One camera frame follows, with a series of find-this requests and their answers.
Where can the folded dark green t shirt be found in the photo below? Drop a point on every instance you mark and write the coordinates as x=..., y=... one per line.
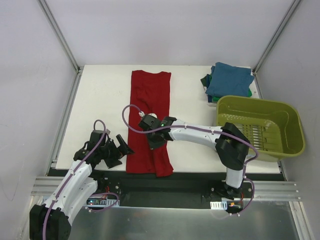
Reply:
x=205, y=81

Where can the left white cable duct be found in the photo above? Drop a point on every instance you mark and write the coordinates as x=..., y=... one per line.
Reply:
x=105, y=202

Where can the folded blue t shirt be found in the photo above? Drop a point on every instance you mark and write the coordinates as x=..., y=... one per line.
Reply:
x=220, y=68

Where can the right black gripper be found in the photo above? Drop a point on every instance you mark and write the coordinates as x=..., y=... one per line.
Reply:
x=155, y=139

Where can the left aluminium frame post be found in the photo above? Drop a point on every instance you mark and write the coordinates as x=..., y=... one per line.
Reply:
x=59, y=34

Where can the right aluminium frame post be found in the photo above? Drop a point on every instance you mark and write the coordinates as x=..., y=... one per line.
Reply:
x=277, y=34

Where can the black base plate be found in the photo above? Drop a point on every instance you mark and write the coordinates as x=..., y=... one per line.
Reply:
x=181, y=190

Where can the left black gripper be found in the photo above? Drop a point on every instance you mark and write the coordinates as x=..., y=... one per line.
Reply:
x=115, y=152

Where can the white cable duct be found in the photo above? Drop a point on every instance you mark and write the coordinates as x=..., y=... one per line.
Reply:
x=219, y=205
x=105, y=202

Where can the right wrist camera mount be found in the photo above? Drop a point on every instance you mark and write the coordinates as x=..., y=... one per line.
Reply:
x=148, y=116

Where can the right white cable duct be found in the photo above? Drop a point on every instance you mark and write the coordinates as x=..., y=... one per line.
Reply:
x=219, y=205

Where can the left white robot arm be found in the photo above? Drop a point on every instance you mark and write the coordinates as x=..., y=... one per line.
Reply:
x=53, y=219

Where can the aluminium frame post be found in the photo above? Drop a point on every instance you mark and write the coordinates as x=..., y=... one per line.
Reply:
x=59, y=34
x=277, y=34

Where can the red t shirt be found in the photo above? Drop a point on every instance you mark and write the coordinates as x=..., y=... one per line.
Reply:
x=150, y=104

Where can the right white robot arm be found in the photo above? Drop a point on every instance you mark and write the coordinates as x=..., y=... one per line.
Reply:
x=230, y=144

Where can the olive green plastic basket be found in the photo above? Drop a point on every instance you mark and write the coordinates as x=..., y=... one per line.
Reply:
x=273, y=128

